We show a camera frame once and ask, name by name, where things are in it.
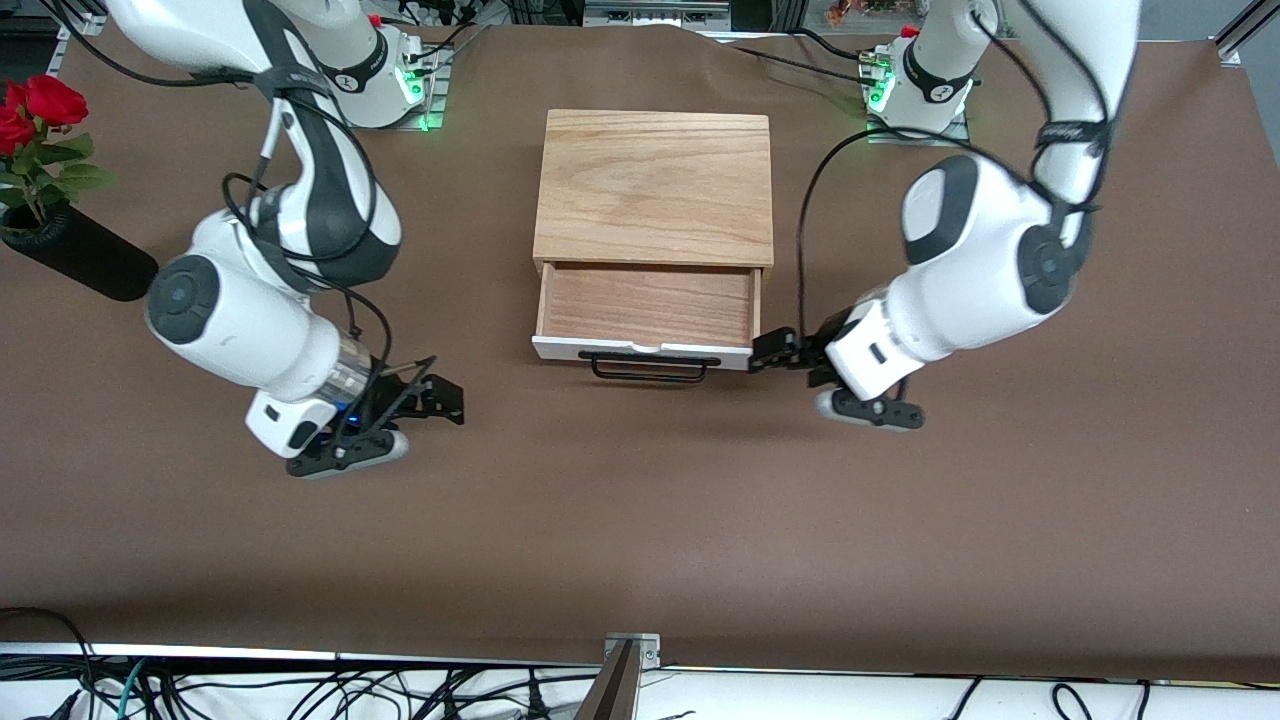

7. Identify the short black table cable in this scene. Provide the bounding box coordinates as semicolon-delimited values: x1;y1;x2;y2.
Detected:
790;26;877;61

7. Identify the light wooden drawer cabinet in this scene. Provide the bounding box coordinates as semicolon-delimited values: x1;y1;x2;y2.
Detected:
532;108;776;273

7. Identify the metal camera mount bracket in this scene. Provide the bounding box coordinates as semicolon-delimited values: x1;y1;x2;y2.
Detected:
575;632;663;720

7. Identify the aluminium frame profile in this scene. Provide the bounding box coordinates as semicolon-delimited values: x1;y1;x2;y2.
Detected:
1210;0;1280;67
58;0;109;39

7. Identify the grey power strip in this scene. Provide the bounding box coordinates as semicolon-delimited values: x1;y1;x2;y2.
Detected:
583;0;733;29

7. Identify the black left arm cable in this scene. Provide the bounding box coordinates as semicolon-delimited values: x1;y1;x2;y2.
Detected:
795;0;1113;337

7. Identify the long black table cable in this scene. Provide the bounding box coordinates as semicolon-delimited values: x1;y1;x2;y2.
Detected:
733;44;883;83

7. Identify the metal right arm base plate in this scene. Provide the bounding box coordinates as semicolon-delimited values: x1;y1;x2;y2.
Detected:
398;45;453;132

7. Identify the teal floor cable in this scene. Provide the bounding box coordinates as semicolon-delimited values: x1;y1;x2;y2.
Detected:
115;658;149;720

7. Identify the black cylindrical vase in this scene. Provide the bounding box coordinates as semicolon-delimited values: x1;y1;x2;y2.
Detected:
0;203;160;303

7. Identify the black looped floor cable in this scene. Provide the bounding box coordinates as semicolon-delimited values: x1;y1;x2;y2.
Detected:
0;606;97;720

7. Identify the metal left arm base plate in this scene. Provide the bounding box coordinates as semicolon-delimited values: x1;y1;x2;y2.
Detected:
865;110;972;148

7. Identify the brown table cover sheet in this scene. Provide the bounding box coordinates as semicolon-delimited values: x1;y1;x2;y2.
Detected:
0;12;1280;683

